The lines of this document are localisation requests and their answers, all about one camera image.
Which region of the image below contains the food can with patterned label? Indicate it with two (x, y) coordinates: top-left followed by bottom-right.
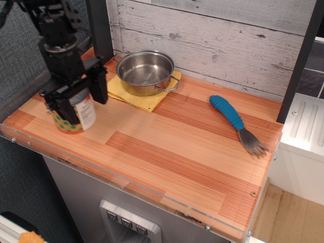
(51, 88), (96, 134)

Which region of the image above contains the dark grey right post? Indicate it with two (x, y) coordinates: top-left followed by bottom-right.
(276, 0), (323, 124)

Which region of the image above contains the yellow cloth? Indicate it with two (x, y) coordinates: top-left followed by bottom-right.
(107, 75), (171, 112)

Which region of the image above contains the orange sponge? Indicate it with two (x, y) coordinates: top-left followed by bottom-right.
(18, 231), (45, 243)

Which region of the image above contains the dark grey post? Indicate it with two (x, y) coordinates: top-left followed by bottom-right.
(86, 0), (114, 64)
(276, 0), (323, 124)

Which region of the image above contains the silver dispenser button panel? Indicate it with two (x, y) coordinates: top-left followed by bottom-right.
(99, 199), (162, 242)

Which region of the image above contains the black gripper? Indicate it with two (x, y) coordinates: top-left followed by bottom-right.
(39, 44), (108, 125)

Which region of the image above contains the dark grey left post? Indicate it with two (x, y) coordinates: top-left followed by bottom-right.
(86, 0), (114, 64)

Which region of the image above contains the white toy sink unit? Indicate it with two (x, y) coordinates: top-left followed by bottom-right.
(267, 36), (324, 206)

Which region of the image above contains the grey toy fridge cabinet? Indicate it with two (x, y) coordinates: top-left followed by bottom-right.
(44, 157), (228, 242)

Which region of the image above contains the blue handled fork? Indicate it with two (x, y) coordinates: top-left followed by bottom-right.
(209, 95), (269, 156)

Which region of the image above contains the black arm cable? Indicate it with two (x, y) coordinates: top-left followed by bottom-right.
(77, 27), (93, 38)

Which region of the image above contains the clear acrylic edge guard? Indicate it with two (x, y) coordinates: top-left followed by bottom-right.
(2, 119), (277, 242)

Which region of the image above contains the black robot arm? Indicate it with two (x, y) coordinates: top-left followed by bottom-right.
(1, 1), (108, 129)

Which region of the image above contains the stainless steel pot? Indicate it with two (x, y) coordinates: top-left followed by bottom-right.
(113, 50), (181, 96)

